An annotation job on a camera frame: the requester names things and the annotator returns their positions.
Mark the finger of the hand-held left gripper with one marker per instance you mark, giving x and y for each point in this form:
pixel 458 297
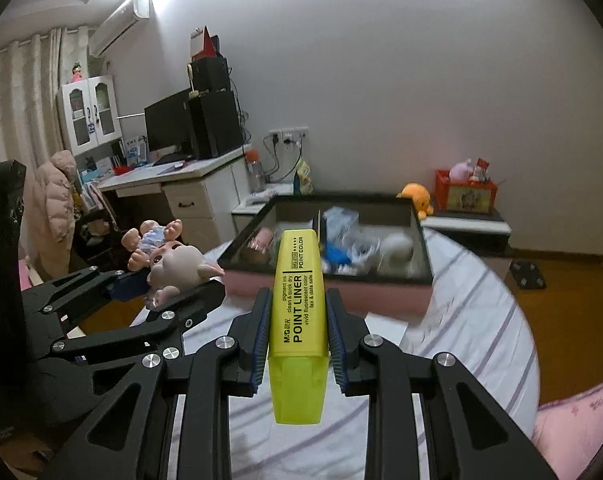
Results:
pixel 191 305
pixel 129 287

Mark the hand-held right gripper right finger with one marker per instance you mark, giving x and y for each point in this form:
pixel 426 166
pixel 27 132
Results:
pixel 336 345

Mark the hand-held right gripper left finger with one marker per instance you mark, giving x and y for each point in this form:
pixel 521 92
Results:
pixel 260 345

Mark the yellow highlighter pen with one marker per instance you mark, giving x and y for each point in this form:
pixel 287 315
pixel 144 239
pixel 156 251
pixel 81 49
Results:
pixel 296 320

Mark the big-eared doll figurine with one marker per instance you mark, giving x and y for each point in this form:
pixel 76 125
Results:
pixel 174 262

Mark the pink storage box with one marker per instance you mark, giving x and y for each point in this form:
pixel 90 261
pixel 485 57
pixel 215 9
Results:
pixel 381 297

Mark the black office chair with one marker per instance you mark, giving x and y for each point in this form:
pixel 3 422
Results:
pixel 89 240

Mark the beige puffer jacket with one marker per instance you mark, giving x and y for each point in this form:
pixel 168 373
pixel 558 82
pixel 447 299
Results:
pixel 51 200

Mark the small blue item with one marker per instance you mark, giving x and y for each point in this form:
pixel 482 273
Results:
pixel 337 254

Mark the rose gold foil packet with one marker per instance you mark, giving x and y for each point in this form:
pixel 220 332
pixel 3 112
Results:
pixel 261 240

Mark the white desk with drawers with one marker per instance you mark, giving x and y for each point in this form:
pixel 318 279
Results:
pixel 196 205

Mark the small white nightstand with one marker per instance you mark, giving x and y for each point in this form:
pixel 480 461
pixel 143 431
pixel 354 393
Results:
pixel 246 217

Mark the clear plastic wrap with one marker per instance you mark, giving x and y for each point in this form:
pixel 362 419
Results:
pixel 365 245

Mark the white round plastic device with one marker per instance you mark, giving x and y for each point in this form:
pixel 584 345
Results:
pixel 396 249

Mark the thin yellow stick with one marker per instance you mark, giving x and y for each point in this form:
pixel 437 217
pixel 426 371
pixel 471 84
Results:
pixel 319 227

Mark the white striped bed sheet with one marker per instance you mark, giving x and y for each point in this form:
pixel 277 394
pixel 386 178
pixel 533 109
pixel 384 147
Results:
pixel 456 320

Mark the blue white carton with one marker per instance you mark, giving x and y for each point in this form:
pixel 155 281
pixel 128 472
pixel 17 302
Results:
pixel 134 150

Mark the clear bottle orange cap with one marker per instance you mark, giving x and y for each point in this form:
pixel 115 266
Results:
pixel 255 172

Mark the white curtain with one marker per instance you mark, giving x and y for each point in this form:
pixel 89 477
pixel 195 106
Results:
pixel 21 100

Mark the orange octopus plush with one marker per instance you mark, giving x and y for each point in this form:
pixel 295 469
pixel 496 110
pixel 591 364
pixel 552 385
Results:
pixel 414 195

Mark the yellow blue snack bag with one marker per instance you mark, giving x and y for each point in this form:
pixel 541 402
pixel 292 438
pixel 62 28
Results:
pixel 304 177

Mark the black computer monitor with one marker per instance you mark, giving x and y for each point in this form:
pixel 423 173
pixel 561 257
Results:
pixel 169 120

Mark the white glass door cabinet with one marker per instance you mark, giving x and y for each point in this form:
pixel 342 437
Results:
pixel 89 110

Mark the low grey white ledge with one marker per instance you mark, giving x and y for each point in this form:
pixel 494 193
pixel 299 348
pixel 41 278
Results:
pixel 471 225

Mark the black computer tower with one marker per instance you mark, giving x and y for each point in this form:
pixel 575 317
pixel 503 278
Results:
pixel 214 122

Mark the red plastic crate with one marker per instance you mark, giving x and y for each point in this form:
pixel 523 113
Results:
pixel 464 197

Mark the small pink doll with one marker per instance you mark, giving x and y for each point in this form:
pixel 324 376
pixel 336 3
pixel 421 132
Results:
pixel 76 72

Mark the small beige hanging toy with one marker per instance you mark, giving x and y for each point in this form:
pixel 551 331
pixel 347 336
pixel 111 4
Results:
pixel 195 91

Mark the pink plush toy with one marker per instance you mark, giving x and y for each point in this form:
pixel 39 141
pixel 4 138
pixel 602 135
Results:
pixel 461 170

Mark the small red white figure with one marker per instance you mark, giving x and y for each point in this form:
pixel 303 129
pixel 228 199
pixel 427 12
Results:
pixel 480 170

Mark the black speaker box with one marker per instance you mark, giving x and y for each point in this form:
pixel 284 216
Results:
pixel 209 74

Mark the red desk calendar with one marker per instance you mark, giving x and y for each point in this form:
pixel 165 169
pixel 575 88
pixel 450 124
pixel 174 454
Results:
pixel 206 45

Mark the pink blanket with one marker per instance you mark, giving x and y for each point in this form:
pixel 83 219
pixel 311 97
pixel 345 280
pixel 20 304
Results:
pixel 581 420

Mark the white wall power outlet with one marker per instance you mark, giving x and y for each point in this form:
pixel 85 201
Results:
pixel 294 134

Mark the black metal floor bracket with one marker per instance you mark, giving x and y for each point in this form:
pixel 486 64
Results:
pixel 529 275

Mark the white wall air conditioner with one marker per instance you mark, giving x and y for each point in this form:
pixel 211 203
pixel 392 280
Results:
pixel 119 27

